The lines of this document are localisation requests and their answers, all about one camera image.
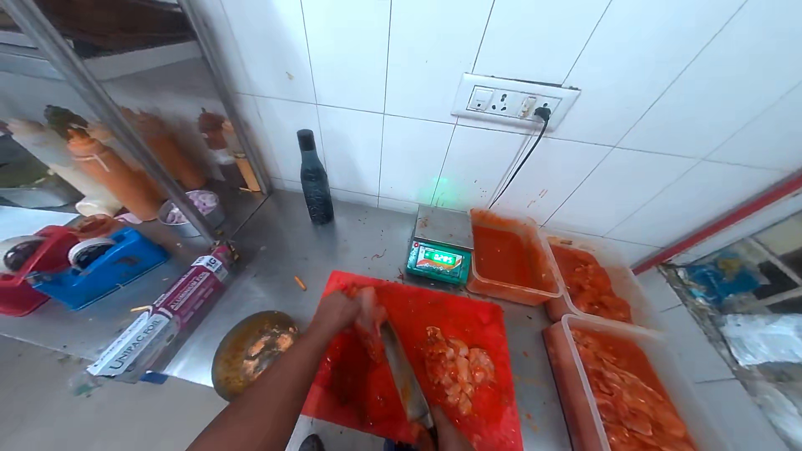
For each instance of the tape roll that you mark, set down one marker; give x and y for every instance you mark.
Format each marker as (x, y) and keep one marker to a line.
(89, 254)
(19, 254)

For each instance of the red tape dispenser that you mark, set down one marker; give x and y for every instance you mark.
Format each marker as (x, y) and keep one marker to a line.
(44, 269)

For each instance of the pile of marinated meat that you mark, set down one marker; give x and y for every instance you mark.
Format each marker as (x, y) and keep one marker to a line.
(589, 282)

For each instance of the row of squeeze bottles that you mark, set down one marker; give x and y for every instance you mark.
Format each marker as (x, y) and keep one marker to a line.
(119, 178)

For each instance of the person's left fingers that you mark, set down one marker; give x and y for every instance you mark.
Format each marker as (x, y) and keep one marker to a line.
(352, 300)

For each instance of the large steel knife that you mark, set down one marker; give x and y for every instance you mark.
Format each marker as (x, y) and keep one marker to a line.
(404, 379)

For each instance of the green digital weighing scale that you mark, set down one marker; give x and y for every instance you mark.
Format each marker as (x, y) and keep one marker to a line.
(437, 260)

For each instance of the person's right fingers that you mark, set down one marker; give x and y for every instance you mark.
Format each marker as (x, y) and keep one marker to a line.
(422, 436)

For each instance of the clear white plastic bag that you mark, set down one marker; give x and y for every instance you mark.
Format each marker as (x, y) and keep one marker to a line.
(764, 338)

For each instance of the raw chicken piece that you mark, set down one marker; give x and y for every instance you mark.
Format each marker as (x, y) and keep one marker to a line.
(369, 319)

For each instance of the pile of sliced onions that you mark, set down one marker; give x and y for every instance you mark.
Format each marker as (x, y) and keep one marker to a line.
(200, 203)

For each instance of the dark glass bottle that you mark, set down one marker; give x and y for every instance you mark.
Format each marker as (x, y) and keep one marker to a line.
(316, 188)

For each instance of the purple white foil box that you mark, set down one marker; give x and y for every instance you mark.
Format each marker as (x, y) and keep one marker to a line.
(166, 322)

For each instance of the meat pieces in liquid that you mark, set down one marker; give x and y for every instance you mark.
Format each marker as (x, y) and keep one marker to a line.
(269, 347)

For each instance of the white electrical switchboard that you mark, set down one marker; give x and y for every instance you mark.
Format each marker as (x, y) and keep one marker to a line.
(514, 103)

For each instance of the red cutting board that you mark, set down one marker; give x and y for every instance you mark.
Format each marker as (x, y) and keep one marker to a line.
(410, 304)

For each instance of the pile of cut chicken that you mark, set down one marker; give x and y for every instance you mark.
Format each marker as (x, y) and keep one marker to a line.
(460, 369)

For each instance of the person's left forearm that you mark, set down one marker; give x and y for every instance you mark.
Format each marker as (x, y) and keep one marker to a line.
(263, 401)

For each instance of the person's left hand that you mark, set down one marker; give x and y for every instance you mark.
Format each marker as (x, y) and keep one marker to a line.
(333, 314)

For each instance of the plastic tub with red marinade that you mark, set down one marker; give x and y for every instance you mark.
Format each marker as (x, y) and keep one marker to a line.
(510, 290)

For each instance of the large tub of marinated meat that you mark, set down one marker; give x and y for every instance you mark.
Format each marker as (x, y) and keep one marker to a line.
(564, 376)

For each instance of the steel bowl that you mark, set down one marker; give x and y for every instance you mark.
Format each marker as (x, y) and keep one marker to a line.
(210, 219)

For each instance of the steel shelf rack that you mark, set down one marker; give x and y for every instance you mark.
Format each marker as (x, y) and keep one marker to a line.
(103, 84)

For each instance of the blue plastic bag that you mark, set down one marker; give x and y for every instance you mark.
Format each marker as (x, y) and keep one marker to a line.
(724, 282)

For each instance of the round steel pan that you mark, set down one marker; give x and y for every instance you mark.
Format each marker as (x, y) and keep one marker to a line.
(229, 357)

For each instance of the heap of marinated meat slices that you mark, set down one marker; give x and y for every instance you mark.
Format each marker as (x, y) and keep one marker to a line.
(633, 401)

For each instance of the metal tray with green contents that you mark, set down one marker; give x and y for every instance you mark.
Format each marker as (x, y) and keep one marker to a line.
(37, 194)

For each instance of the blue tape dispenser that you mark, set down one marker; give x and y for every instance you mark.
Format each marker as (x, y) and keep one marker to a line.
(119, 263)

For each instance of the red frame bar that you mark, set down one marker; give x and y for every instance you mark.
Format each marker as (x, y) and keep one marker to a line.
(720, 219)

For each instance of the person's right hand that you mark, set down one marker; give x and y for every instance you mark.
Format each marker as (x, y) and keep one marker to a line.
(450, 435)

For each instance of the plastic tub of marinated meat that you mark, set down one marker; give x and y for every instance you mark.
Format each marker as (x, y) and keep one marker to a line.
(633, 288)

